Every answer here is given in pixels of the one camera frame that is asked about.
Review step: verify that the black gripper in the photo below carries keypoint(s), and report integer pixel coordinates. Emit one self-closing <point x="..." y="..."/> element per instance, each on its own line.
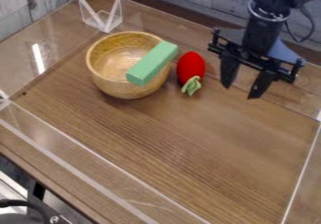
<point x="256" y="46"/>

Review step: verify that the green rectangular block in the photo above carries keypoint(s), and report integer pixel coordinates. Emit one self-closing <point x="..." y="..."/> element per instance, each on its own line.
<point x="151" y="64"/>

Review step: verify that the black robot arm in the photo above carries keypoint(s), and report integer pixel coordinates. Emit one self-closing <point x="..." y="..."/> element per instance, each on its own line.
<point x="256" y="47"/>

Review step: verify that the brown wooden bowl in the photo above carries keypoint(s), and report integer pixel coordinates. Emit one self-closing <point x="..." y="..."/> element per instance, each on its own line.
<point x="109" y="58"/>

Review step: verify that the red toy strawberry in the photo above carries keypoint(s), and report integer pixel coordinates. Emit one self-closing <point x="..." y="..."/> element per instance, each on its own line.
<point x="190" y="72"/>

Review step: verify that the clear acrylic stand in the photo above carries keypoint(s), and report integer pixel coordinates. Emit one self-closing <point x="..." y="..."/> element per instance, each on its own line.
<point x="101" y="20"/>

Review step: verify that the black metal clamp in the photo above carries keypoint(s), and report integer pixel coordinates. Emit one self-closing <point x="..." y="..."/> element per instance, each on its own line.
<point x="40" y="213"/>

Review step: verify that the clear acrylic tray wall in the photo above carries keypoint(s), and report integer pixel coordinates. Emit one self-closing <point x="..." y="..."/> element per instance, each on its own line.
<point x="108" y="195"/>

